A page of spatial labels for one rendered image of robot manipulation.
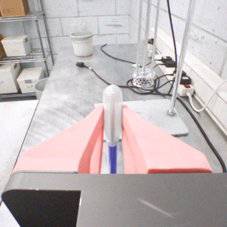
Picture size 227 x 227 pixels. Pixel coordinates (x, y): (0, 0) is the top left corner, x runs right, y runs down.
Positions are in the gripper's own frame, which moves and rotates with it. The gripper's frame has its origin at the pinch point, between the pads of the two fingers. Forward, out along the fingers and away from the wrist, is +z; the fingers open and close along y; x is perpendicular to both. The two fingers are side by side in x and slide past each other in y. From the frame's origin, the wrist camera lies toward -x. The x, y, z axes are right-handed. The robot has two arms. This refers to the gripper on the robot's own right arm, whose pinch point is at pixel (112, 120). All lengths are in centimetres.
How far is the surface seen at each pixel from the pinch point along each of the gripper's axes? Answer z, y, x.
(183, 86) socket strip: 59, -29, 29
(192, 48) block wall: 76, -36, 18
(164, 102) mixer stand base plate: 52, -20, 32
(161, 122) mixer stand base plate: 40, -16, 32
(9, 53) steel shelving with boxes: 203, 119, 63
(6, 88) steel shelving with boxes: 193, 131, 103
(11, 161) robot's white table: 24, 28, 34
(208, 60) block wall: 62, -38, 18
